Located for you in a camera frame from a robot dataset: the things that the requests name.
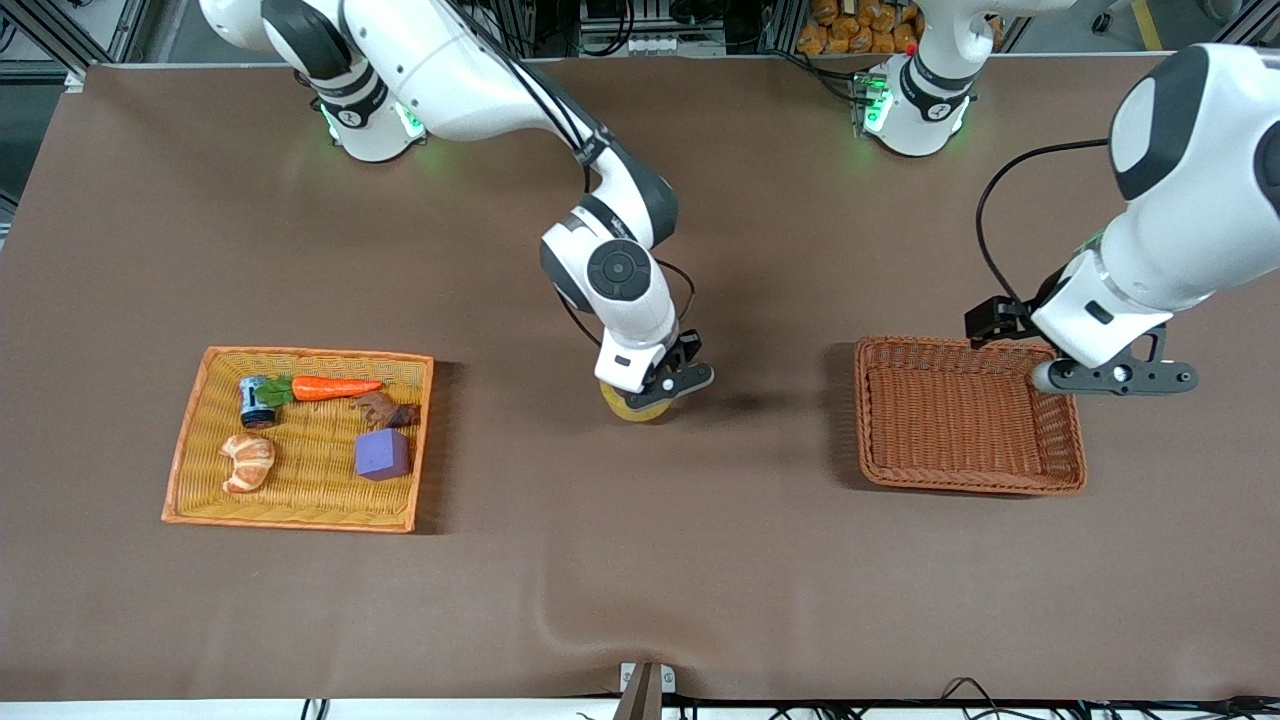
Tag yellow clear tape roll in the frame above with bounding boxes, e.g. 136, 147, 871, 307
598, 378, 683, 424

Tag brown deep wicker basket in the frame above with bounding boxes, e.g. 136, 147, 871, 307
853, 335, 1088, 497

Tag brown toy figure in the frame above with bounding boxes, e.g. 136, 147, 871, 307
352, 391, 421, 429

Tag purple cube block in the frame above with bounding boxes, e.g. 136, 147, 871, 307
354, 427, 412, 482

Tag orange toy carrot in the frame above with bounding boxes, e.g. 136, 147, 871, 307
262, 374, 384, 406

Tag bag of orange buns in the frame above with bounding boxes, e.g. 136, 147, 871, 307
796, 0, 929, 57

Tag orange flat wicker tray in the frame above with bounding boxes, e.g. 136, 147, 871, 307
161, 346, 435, 533

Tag small blue labelled can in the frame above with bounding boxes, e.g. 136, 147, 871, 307
237, 375, 279, 431

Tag toy croissant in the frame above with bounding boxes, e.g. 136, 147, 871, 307
219, 433, 276, 495

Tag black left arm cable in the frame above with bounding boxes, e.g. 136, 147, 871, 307
975, 138, 1114, 307

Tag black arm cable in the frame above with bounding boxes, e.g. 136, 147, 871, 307
440, 0, 699, 347
975, 138, 1114, 307

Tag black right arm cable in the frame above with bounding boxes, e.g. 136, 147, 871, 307
440, 0, 699, 347

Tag metal table bracket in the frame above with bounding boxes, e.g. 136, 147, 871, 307
618, 661, 678, 720

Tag aluminium frame post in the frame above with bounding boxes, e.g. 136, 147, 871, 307
0, 0, 146, 93
1210, 0, 1280, 49

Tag black floor cables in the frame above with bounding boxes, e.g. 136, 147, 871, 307
935, 677, 1280, 720

